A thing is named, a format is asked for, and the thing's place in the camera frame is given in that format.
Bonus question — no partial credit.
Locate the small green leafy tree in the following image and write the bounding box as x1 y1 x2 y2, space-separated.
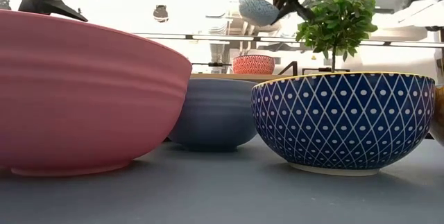
294 0 379 74

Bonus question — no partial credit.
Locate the large pink ridged bowl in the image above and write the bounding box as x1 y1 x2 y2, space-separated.
0 8 193 178

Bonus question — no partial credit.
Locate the wooden shelf with black frame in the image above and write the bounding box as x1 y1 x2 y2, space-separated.
189 60 299 83

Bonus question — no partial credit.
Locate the large grey-blue ridged bowl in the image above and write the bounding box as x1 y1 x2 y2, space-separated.
167 78 259 153

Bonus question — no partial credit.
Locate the light blue patterned bowl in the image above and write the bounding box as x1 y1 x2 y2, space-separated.
238 0 281 28

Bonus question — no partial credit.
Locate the dark blue diamond-patterned bowl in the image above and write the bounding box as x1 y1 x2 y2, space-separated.
250 71 436 177

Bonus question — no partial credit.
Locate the red zigzag-patterned bowl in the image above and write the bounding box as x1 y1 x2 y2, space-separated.
232 54 276 76

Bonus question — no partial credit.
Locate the black metal frame stand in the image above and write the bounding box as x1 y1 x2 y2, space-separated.
301 67 351 76

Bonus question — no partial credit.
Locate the orange patterned bowl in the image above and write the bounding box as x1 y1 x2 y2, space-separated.
429 85 444 148

